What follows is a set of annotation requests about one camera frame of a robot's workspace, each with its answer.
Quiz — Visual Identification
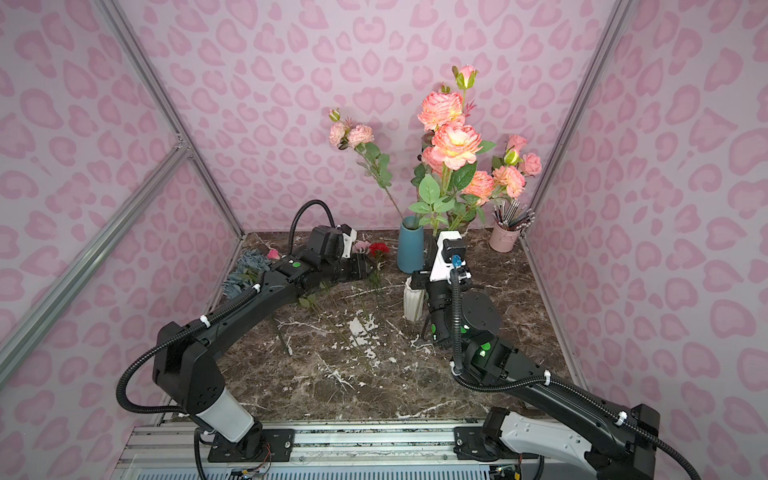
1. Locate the white ribbed ceramic vase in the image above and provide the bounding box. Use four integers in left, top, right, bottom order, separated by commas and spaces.
403, 277, 426, 323

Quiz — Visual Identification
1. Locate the light pink carnation flower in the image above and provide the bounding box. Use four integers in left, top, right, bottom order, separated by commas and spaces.
352, 240, 371, 254

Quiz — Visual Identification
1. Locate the teal cylindrical vase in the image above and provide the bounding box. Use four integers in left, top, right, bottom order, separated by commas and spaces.
397, 215, 424, 274

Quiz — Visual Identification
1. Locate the large pink peony branch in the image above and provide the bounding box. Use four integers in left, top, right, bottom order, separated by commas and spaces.
447, 148, 540, 231

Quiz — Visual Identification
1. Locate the pale pink peony branch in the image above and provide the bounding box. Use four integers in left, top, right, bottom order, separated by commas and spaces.
328, 108, 405, 221

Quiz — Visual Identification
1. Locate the coral peony flower branch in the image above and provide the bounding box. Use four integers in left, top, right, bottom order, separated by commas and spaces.
410, 147, 449, 233

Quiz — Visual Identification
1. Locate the light pink rose with stem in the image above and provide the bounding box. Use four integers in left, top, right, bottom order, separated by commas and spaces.
520, 153, 542, 176

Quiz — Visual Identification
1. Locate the pink rose with long stem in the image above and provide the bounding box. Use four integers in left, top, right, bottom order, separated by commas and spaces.
506, 135, 528, 153

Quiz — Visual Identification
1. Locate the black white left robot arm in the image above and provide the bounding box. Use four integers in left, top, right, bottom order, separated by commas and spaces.
116, 220, 372, 460

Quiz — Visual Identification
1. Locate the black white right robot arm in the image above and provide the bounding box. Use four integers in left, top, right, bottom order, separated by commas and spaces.
410, 267, 700, 479

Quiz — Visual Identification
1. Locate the bunch of artificial flowers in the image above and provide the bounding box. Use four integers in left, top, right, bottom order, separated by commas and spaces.
223, 239, 373, 355

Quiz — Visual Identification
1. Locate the red carnation flower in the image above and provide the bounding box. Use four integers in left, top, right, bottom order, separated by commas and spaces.
369, 242, 390, 289

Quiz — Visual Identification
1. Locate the blue grey artificial flower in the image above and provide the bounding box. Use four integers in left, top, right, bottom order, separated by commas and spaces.
222, 250, 272, 300

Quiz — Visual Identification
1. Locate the pink cup of straws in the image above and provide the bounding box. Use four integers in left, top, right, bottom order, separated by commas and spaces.
489, 199, 536, 253

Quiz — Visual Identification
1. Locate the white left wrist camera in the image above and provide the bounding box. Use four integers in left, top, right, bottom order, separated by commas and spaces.
338, 224, 357, 259

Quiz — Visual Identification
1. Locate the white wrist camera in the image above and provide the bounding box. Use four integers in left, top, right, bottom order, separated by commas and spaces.
338, 224, 357, 259
429, 231, 467, 282

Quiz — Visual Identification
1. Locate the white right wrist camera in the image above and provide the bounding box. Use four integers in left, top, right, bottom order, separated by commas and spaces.
429, 231, 467, 282

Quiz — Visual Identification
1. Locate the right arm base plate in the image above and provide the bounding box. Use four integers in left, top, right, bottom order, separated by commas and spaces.
453, 424, 539, 463

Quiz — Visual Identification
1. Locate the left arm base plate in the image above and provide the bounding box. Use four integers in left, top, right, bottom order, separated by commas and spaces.
207, 425, 295, 465

